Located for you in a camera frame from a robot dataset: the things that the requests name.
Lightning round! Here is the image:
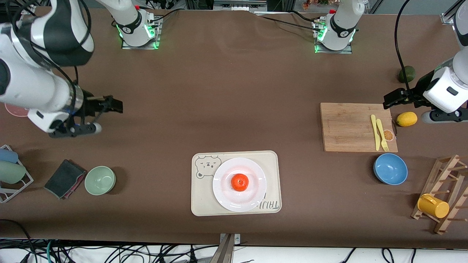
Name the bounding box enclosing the light blue cup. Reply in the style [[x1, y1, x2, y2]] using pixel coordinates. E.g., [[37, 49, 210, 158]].
[[0, 148, 19, 164]]

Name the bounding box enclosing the yellow lemon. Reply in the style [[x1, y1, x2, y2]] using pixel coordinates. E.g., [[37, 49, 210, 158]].
[[396, 111, 418, 127]]

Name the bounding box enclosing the black table cable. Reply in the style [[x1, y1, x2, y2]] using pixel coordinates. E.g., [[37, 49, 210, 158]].
[[148, 8, 181, 24], [250, 11, 322, 31]]

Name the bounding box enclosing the dark grey folded cloth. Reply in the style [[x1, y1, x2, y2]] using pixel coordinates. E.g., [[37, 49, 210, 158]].
[[44, 159, 87, 200]]

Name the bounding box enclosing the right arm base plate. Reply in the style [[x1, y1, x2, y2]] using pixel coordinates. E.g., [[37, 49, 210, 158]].
[[121, 16, 162, 50]]

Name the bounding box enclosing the yellow plastic knife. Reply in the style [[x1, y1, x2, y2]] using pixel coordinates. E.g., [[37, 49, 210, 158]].
[[370, 114, 381, 151]]

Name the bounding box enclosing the yellow plastic mug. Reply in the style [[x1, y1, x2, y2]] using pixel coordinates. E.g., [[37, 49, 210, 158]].
[[417, 194, 450, 219]]

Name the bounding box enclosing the pale green bowl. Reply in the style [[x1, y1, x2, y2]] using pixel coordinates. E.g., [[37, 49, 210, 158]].
[[84, 166, 116, 196]]

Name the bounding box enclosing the dark green avocado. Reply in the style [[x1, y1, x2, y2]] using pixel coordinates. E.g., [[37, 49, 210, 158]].
[[398, 65, 416, 84]]

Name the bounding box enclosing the blue bowl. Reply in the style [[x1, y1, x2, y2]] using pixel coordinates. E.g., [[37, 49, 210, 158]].
[[373, 153, 408, 186]]

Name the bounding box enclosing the wooden cup rack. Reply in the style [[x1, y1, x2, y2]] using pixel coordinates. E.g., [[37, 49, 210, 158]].
[[411, 155, 468, 235]]

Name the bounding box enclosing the pink bowl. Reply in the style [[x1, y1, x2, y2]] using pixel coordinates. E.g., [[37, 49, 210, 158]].
[[4, 103, 30, 118]]

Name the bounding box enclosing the metal clamp bracket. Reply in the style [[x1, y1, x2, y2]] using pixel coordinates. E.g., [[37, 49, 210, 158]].
[[210, 233, 242, 263]]

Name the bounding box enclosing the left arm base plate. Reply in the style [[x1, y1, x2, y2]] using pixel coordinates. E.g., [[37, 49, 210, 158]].
[[314, 19, 354, 54]]

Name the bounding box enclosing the white round plate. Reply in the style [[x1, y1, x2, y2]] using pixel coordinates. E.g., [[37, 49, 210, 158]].
[[212, 157, 267, 213]]

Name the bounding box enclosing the pale green cup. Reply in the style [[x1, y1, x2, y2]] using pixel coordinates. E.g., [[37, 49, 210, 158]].
[[0, 161, 27, 184]]

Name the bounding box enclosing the metal box fixture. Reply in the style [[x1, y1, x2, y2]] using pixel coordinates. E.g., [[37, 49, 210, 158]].
[[213, 0, 268, 11]]

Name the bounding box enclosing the cream bear print tray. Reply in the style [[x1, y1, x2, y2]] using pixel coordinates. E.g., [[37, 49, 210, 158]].
[[191, 150, 282, 217]]

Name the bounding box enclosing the orange mandarin fruit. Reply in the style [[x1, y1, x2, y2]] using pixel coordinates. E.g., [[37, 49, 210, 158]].
[[231, 174, 249, 192]]

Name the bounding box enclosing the yellow plastic fork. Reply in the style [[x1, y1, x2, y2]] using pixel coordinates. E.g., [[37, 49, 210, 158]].
[[377, 118, 389, 152]]

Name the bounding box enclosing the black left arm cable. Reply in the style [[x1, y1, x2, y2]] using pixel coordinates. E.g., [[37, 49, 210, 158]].
[[394, 0, 417, 94]]

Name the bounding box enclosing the white wire cup rack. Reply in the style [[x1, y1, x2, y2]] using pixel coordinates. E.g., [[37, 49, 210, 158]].
[[0, 145, 34, 203]]

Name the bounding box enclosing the bamboo cutting board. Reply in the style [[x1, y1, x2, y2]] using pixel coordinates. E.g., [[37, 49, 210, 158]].
[[320, 103, 399, 153]]

